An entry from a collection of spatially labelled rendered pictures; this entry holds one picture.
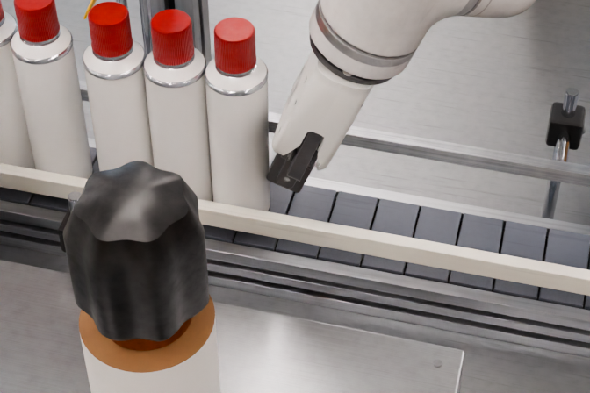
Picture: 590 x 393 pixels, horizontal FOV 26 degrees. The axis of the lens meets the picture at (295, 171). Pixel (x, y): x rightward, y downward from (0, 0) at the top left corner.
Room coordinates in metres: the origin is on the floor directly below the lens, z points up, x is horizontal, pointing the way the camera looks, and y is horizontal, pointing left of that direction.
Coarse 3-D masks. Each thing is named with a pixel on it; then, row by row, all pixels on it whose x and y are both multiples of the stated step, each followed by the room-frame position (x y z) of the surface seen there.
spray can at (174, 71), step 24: (168, 24) 0.80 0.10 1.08; (168, 48) 0.79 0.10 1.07; (192, 48) 0.80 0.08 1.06; (144, 72) 0.80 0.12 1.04; (168, 72) 0.79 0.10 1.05; (192, 72) 0.79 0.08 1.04; (168, 96) 0.78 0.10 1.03; (192, 96) 0.79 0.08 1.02; (168, 120) 0.78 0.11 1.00; (192, 120) 0.79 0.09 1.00; (168, 144) 0.78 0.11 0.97; (192, 144) 0.78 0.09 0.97; (168, 168) 0.78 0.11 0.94; (192, 168) 0.78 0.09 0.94
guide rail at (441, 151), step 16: (272, 128) 0.82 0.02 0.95; (352, 128) 0.81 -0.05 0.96; (352, 144) 0.80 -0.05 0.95; (368, 144) 0.80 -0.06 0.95; (384, 144) 0.80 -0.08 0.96; (400, 144) 0.79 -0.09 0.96; (416, 144) 0.79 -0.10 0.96; (432, 144) 0.79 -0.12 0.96; (448, 144) 0.79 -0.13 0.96; (448, 160) 0.78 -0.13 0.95; (464, 160) 0.78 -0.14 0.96; (480, 160) 0.78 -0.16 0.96; (496, 160) 0.77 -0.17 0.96; (512, 160) 0.77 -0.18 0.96; (528, 160) 0.77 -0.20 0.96; (544, 160) 0.77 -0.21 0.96; (544, 176) 0.76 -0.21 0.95; (560, 176) 0.76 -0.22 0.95; (576, 176) 0.76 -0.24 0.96
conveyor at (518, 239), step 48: (0, 192) 0.82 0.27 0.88; (288, 192) 0.82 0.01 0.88; (336, 192) 0.82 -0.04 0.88; (240, 240) 0.76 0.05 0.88; (288, 240) 0.76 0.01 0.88; (432, 240) 0.76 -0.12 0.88; (480, 240) 0.76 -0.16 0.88; (528, 240) 0.76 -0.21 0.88; (576, 240) 0.76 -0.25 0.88; (480, 288) 0.70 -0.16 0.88; (528, 288) 0.70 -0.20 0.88
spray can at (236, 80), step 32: (224, 32) 0.79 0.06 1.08; (224, 64) 0.78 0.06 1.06; (256, 64) 0.80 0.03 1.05; (224, 96) 0.77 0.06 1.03; (256, 96) 0.78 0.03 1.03; (224, 128) 0.77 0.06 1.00; (256, 128) 0.78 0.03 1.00; (224, 160) 0.77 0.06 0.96; (256, 160) 0.78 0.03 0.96; (224, 192) 0.77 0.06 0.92; (256, 192) 0.78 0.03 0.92
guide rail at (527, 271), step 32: (32, 192) 0.80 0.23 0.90; (64, 192) 0.79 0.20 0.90; (224, 224) 0.76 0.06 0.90; (256, 224) 0.75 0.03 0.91; (288, 224) 0.74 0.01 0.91; (320, 224) 0.74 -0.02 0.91; (384, 256) 0.72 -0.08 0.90; (416, 256) 0.72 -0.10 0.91; (448, 256) 0.71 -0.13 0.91; (480, 256) 0.71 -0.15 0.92; (512, 256) 0.71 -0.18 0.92; (576, 288) 0.68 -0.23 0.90
